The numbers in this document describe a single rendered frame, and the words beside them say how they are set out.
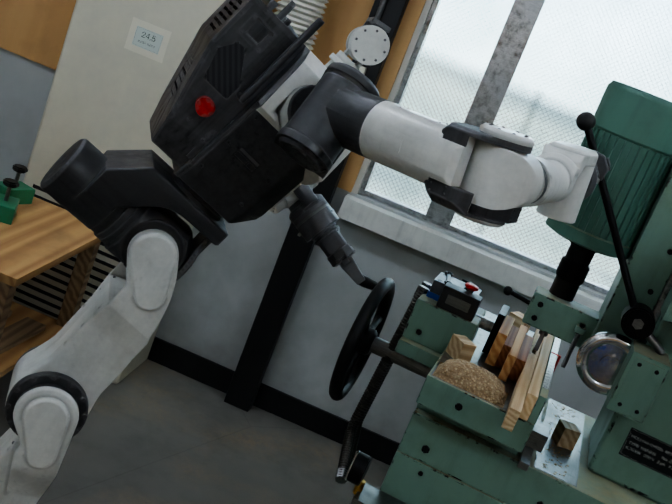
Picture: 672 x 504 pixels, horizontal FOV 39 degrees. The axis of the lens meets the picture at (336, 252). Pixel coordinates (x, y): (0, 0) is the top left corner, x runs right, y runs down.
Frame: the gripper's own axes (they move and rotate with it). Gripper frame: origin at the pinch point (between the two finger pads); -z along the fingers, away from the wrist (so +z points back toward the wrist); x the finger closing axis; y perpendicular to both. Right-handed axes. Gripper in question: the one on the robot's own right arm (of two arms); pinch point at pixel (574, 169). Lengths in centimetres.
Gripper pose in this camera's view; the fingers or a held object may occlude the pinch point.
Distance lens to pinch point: 181.5
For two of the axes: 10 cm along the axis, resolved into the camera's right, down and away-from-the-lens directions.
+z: -2.8, 1.6, -9.5
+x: -9.2, 2.3, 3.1
